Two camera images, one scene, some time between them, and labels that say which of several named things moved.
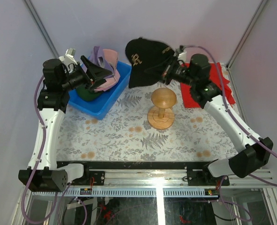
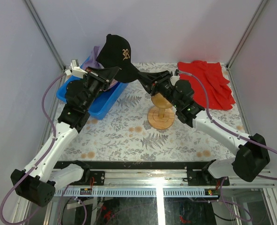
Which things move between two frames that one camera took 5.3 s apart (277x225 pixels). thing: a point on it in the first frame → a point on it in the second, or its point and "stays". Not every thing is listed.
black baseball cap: [148, 59] → [116, 53]
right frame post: [261, 5] stays
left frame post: [35, 17] stays
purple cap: [97, 56] stays
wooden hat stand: [161, 116] stays
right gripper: [165, 69] → [155, 79]
